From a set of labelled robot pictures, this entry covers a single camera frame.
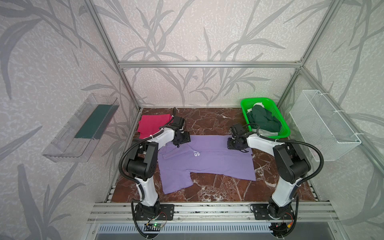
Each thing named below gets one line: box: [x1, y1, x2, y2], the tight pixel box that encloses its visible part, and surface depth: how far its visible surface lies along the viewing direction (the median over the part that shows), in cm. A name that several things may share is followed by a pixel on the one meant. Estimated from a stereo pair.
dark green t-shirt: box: [247, 104, 282, 132], surface depth 104 cm
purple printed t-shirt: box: [158, 135, 256, 195], surface depth 93 cm
